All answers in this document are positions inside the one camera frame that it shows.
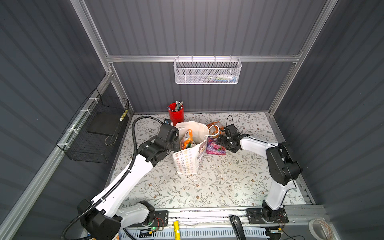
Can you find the white printed paper bag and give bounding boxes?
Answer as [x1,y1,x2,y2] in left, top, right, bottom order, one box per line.
[173,121,210,175]

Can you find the orange yellow Fox's packet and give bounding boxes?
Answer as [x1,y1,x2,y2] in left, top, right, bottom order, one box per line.
[180,129,196,150]

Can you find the red pen cup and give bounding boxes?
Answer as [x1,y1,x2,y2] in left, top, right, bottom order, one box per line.
[168,106,184,126]

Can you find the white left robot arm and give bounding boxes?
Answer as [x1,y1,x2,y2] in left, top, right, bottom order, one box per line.
[60,117,179,240]

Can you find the white tape roll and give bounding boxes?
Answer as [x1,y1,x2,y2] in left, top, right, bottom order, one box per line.
[308,219,335,240]

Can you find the white wire mesh basket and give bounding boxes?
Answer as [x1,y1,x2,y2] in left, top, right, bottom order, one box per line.
[173,57,242,85]

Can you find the pens in cup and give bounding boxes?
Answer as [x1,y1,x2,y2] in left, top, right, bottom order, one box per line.
[168,101,183,112]

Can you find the orange snack packet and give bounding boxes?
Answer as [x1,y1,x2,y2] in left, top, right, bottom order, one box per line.
[207,121,225,139]

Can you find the black handle tool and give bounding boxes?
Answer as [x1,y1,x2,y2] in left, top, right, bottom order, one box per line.
[230,215,247,240]

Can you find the purple Fox's candy packet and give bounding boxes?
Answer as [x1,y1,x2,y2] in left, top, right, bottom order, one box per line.
[206,137,226,156]

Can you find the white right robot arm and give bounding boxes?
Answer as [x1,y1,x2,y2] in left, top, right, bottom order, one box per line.
[216,124,303,223]

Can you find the black wire basket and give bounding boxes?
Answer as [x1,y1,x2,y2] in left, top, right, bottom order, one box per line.
[57,89,130,164]

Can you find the yellow marker in basket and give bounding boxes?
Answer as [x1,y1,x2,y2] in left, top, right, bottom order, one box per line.
[120,110,128,122]

